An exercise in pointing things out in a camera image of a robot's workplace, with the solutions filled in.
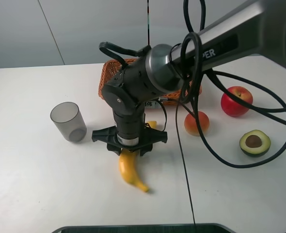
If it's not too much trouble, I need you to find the red apple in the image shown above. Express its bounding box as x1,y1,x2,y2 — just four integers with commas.
220,86,254,118

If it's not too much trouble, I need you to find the thin black cable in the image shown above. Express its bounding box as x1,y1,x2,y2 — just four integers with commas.
175,96,197,225

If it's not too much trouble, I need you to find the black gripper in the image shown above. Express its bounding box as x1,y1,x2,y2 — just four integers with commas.
92,126,168,156

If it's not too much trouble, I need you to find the orange round bun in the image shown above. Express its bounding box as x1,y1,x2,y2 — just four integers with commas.
183,111,210,137

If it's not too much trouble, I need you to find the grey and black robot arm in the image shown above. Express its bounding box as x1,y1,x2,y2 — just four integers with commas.
92,0,286,153

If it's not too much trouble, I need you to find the halved avocado with pit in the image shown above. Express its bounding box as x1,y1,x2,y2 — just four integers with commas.
239,130,271,158

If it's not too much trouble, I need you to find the grey translucent plastic cup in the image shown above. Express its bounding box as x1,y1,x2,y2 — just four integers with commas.
50,102,87,143

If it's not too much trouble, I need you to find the thick black cable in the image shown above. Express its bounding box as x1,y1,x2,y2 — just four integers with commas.
180,0,286,168

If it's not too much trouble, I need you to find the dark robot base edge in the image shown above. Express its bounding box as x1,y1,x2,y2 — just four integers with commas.
54,224,234,233

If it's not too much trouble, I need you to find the brown wicker basket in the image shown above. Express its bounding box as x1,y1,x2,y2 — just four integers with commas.
98,57,192,112

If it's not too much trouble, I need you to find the yellow banana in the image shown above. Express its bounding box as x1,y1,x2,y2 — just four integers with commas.
118,120,158,194

